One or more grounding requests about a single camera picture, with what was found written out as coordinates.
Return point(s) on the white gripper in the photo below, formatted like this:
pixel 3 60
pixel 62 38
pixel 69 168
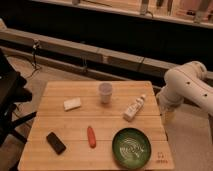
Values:
pixel 168 116

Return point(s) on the white squeeze bottle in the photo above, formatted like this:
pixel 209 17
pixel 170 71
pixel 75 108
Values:
pixel 132 109

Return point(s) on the wooden folding table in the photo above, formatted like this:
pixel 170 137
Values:
pixel 106 120

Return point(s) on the white ceramic cup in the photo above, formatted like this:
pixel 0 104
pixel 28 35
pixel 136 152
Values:
pixel 105 92

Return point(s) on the black chair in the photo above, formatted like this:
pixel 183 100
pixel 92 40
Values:
pixel 12 90

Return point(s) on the orange carrot toy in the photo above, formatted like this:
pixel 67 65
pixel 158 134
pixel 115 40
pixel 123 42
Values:
pixel 91 137

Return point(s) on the black rectangular block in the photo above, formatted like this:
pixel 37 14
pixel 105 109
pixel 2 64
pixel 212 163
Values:
pixel 57 145

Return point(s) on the green ceramic bowl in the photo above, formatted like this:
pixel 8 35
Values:
pixel 131 148

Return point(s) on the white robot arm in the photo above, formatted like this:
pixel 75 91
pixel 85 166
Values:
pixel 185 82

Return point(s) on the black tripod stand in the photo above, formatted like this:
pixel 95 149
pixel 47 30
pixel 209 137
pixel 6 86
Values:
pixel 35 65

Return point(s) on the white sponge block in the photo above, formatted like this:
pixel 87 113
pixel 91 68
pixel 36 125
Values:
pixel 72 104

